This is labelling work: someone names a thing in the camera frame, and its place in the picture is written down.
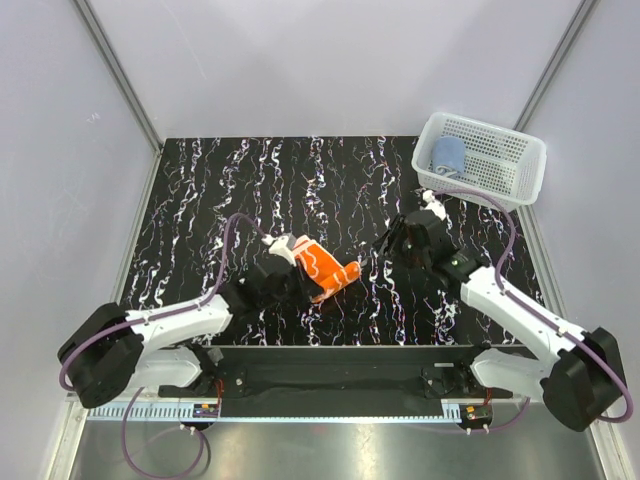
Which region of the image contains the light blue towel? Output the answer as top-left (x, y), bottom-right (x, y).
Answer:
top-left (431, 136), bottom-right (466, 178)

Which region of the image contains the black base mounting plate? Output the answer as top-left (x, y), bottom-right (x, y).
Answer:
top-left (159, 346), bottom-right (487, 399)

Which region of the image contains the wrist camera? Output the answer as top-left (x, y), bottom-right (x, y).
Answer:
top-left (421, 190), bottom-right (447, 221)
top-left (262, 233), bottom-right (297, 266)

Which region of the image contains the aluminium rail frame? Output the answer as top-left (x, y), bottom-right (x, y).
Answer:
top-left (88, 385), bottom-right (533, 429)

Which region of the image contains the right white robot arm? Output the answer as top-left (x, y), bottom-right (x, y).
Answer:
top-left (374, 210), bottom-right (634, 432)

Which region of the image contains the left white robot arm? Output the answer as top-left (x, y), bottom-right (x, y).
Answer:
top-left (57, 259), bottom-right (322, 409)

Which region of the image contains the white plastic basket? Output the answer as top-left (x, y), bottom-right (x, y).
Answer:
top-left (411, 112), bottom-right (547, 212)

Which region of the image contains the purple cable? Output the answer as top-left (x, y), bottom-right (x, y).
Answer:
top-left (59, 213), bottom-right (281, 476)
top-left (424, 188), bottom-right (629, 436)

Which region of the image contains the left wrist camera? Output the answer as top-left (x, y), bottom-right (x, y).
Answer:
top-left (262, 233), bottom-right (297, 266)

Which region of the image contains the orange white patterned towel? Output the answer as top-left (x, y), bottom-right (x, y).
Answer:
top-left (293, 236), bottom-right (362, 304)

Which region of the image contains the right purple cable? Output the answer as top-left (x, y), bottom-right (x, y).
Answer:
top-left (424, 188), bottom-right (629, 436)

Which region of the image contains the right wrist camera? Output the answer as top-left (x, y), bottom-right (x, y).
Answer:
top-left (421, 190), bottom-right (447, 221)

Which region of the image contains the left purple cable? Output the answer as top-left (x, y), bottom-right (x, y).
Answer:
top-left (59, 213), bottom-right (281, 476)

